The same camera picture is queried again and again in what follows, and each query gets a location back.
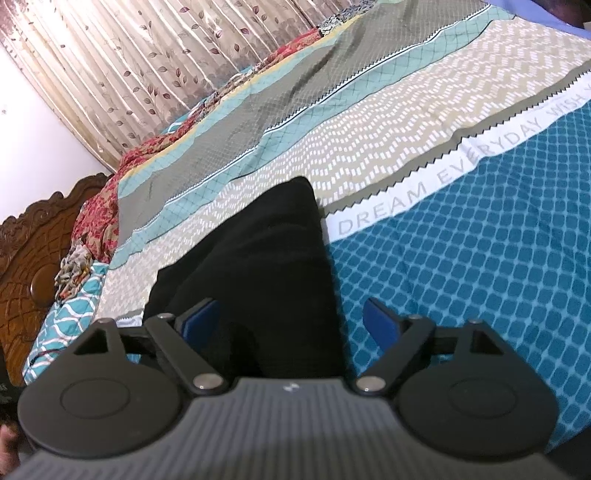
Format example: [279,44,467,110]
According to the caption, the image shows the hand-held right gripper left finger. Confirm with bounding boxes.
[74,298,228,397]

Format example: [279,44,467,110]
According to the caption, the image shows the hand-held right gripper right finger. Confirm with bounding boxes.
[355,298,509,398]

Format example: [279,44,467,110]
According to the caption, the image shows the black pants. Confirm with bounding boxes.
[143,176,355,385]

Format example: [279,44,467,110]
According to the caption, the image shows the patterned teal beige bedsheet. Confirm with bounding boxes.
[25,0,591,462]

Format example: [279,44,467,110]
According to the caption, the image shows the multicoloured printed scarf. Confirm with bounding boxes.
[54,244,96,302]

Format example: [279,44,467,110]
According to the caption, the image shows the teal white patterned pillow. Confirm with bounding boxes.
[25,261,110,385]

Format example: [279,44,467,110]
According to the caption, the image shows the red floral blanket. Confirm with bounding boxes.
[71,8,366,260]

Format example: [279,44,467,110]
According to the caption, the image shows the carved wooden headboard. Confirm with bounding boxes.
[0,173,112,387]

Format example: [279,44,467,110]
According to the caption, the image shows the leaf print curtain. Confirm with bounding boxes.
[0,0,366,174]

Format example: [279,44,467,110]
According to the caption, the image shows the plain blue cloth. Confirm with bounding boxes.
[496,0,591,37]

